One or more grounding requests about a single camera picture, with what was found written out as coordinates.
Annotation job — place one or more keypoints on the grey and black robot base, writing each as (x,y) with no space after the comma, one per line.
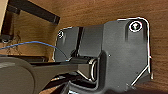
(116,53)

